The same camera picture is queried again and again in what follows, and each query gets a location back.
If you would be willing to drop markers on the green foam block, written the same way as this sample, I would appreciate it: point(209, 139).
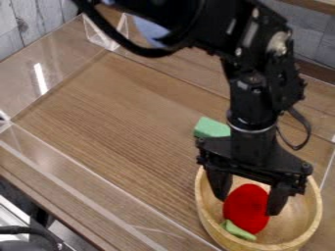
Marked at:
point(210, 128)

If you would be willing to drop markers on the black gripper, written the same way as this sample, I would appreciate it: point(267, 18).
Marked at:
point(250, 153)

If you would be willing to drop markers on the black metal bracket bottom left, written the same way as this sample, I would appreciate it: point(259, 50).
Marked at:
point(40, 241)

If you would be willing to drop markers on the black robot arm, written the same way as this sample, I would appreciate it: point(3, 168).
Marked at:
point(250, 37)

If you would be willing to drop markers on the red plush fruit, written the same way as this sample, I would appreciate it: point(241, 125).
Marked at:
point(245, 208)

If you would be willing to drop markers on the wooden bowl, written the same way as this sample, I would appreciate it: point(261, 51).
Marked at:
point(289, 230)

